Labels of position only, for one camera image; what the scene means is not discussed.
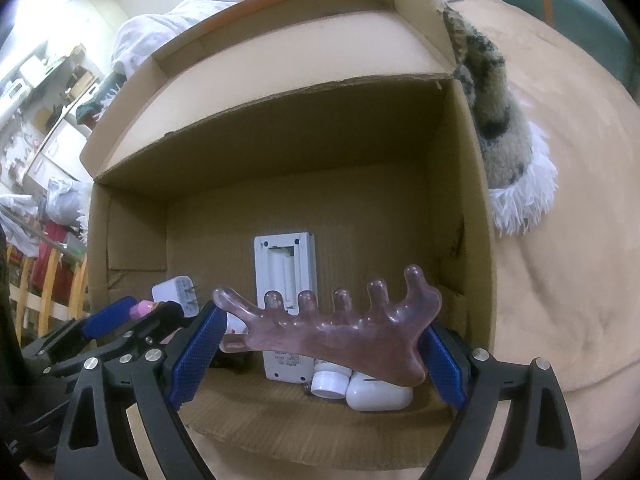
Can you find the teal cushion with orange stripe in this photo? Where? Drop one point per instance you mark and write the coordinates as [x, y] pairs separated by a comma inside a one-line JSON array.
[[575, 15]]

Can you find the hanging white cloth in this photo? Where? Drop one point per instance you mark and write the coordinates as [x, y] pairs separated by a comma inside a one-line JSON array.
[[20, 220]]

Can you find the white charger adapter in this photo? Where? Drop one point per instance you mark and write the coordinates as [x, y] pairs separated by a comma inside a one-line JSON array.
[[172, 295]]

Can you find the beige wooden cabinet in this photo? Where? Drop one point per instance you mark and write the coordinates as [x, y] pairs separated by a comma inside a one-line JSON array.
[[55, 150]]

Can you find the yellow wooden chair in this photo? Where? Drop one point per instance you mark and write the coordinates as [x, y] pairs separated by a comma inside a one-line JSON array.
[[50, 280]]

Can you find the small pink box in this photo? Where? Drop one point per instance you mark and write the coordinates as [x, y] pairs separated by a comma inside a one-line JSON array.
[[141, 311]]

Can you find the white earbud case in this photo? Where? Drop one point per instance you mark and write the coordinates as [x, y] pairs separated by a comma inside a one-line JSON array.
[[375, 392]]

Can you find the cardboard box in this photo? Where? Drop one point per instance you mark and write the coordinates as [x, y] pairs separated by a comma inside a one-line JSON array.
[[350, 185]]

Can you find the translucent pink massage comb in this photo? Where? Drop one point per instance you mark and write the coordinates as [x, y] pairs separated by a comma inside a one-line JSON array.
[[350, 340]]

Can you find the white pill bottle red label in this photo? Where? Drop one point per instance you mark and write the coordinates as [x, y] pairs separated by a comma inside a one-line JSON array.
[[236, 325]]

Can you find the red storage box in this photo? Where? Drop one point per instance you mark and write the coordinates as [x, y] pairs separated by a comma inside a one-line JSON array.
[[60, 260]]

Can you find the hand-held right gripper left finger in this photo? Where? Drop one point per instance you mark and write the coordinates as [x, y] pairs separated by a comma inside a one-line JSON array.
[[197, 355]]

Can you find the small white bottle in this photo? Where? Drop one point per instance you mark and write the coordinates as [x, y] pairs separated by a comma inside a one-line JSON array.
[[330, 382]]

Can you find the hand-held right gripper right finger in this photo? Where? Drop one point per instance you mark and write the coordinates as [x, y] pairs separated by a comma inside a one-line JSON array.
[[445, 365]]

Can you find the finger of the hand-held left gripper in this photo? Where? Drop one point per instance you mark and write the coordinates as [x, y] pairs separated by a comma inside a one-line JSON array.
[[162, 320], [107, 320]]

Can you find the grey plastic bag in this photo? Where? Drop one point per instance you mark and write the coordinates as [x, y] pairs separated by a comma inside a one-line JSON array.
[[67, 200]]

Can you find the shaggy patterned blanket white fringe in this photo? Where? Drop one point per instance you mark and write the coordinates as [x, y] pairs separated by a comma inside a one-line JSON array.
[[500, 135]]

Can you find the white duvet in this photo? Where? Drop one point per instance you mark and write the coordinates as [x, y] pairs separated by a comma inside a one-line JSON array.
[[150, 35]]

